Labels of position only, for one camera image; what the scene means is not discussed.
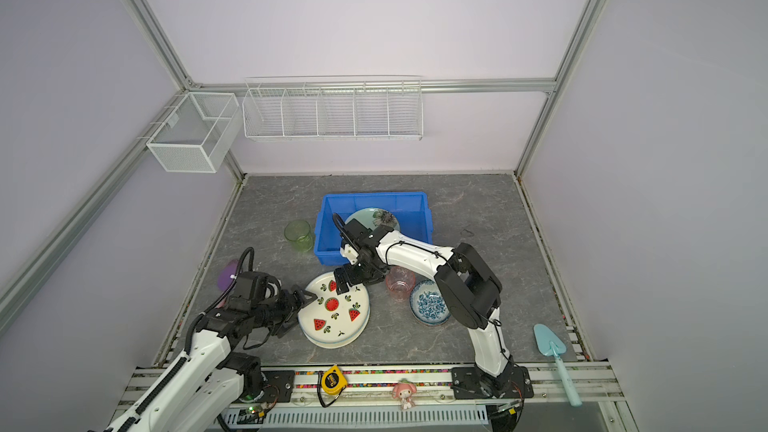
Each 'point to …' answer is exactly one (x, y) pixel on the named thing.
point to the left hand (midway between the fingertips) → (310, 310)
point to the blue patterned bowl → (428, 305)
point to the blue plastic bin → (411, 209)
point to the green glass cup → (300, 233)
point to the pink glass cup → (400, 282)
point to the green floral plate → (375, 217)
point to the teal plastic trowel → (552, 346)
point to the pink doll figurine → (404, 391)
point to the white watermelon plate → (334, 320)
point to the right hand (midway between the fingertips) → (350, 289)
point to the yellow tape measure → (334, 381)
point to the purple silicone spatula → (224, 277)
